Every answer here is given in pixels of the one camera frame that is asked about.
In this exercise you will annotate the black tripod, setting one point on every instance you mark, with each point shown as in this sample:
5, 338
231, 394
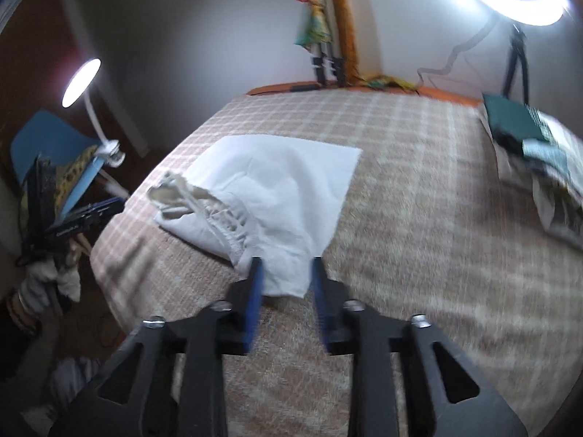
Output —
517, 63

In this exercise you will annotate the small black device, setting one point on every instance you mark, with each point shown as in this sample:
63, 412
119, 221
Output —
305, 88

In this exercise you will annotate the white clip desk lamp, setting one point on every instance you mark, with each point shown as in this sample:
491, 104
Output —
82, 77

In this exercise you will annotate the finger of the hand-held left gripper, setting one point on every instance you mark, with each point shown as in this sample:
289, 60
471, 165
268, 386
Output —
95, 209
75, 230

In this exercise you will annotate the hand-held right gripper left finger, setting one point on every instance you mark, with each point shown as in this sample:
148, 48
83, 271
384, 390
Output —
254, 300

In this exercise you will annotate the blue chair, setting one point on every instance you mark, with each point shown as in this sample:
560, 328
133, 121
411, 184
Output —
45, 136

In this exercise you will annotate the grey cloth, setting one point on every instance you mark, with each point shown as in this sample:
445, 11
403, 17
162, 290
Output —
73, 378

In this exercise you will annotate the stack of folded clothes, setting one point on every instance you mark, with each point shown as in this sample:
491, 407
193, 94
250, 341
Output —
510, 118

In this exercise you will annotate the person's left hand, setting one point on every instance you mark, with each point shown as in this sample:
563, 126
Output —
66, 282

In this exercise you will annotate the orange bed sheet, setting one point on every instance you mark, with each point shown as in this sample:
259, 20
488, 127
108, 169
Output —
273, 89

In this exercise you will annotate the silver tripod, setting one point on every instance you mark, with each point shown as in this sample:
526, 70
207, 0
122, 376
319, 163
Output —
324, 54

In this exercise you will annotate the floral scarf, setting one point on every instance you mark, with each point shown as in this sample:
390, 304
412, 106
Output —
309, 22

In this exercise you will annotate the orange cloth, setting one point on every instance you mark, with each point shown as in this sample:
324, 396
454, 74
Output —
346, 22

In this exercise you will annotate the person's left forearm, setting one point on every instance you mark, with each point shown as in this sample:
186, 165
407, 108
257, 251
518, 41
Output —
20, 309

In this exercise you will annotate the folded white clothes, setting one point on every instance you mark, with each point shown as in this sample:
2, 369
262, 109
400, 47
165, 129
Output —
555, 218

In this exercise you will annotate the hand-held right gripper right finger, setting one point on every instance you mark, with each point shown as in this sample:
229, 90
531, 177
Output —
321, 300

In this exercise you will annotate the white t-shirt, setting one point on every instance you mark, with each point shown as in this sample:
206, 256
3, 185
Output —
282, 182

